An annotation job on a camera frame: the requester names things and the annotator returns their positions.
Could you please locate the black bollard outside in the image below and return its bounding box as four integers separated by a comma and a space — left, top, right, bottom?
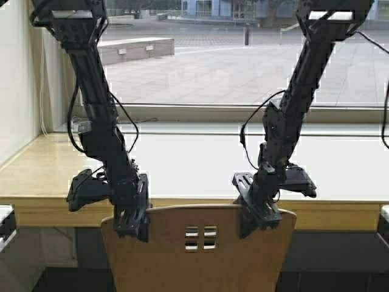
244, 26, 250, 46

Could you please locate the base platform edge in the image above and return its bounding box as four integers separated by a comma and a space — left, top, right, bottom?
1, 204, 17, 252
377, 204, 389, 246

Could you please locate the left base platform edge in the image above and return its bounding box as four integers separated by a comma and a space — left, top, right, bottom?
1, 204, 17, 252

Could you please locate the concrete bench outside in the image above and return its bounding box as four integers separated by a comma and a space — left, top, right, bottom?
97, 37, 175, 65

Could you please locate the long wooden counter table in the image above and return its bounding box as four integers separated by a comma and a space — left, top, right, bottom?
1, 125, 388, 231

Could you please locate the right base platform edge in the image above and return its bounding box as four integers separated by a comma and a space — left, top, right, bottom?
377, 204, 389, 246

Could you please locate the white window frame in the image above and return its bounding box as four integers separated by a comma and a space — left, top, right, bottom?
39, 103, 389, 124

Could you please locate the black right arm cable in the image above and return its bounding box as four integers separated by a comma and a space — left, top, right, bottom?
239, 29, 389, 171

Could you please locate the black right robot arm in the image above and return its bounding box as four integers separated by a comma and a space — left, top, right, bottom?
232, 1, 373, 238

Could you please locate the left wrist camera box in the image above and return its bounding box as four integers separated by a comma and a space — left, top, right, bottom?
66, 169, 110, 212

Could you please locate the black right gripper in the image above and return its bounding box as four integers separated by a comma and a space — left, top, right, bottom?
232, 172, 282, 239

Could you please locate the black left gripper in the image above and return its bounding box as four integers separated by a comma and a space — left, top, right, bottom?
109, 173, 152, 243

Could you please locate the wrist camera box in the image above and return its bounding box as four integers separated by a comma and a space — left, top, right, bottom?
278, 163, 317, 198
66, 169, 110, 212

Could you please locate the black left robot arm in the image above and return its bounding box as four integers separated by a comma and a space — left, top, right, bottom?
30, 1, 150, 242

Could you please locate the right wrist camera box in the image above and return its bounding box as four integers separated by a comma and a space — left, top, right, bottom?
278, 163, 317, 198

